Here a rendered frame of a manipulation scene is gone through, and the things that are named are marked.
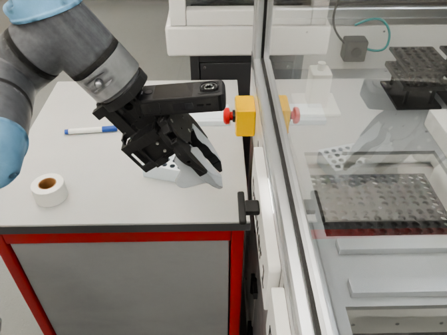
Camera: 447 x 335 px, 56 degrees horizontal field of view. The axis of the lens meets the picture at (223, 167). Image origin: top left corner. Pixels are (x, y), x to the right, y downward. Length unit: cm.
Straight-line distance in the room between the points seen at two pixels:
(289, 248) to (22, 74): 39
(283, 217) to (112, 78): 29
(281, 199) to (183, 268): 48
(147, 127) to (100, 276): 59
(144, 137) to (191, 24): 86
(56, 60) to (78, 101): 81
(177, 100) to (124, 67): 8
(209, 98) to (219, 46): 89
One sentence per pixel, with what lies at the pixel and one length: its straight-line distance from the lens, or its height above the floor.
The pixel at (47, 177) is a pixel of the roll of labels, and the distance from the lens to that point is 101.
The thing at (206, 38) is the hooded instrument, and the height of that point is 87.
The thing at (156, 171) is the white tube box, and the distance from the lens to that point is 99.
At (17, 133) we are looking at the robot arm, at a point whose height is 118.
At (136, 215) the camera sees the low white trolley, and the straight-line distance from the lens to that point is 92.
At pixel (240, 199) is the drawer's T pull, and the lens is 73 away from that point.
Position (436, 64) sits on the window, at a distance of 23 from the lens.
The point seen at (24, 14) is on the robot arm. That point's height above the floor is 125.
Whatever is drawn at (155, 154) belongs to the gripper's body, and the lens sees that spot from 60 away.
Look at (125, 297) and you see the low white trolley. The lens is 117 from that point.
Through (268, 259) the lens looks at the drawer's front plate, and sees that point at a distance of 62.
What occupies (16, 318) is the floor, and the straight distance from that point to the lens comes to 181.
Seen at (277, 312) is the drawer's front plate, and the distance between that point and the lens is 58.
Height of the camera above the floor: 142
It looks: 40 degrees down
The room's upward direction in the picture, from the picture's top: straight up
